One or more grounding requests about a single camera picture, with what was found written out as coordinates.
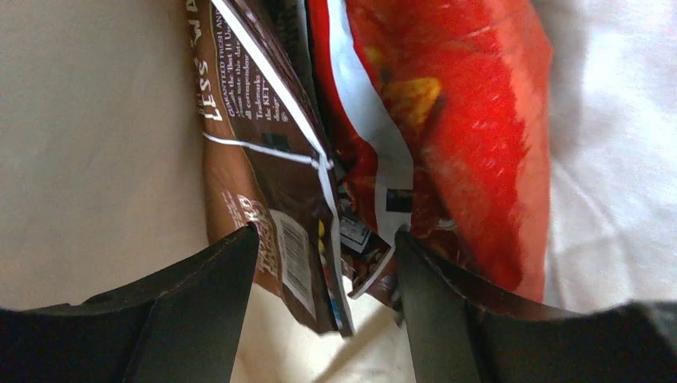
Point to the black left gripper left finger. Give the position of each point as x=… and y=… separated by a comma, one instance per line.
x=179, y=324

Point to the red chip bag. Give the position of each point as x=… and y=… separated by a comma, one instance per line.
x=438, y=114

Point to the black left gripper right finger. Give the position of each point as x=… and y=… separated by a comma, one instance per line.
x=462, y=328

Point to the brown snack bag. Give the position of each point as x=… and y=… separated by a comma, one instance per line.
x=267, y=160

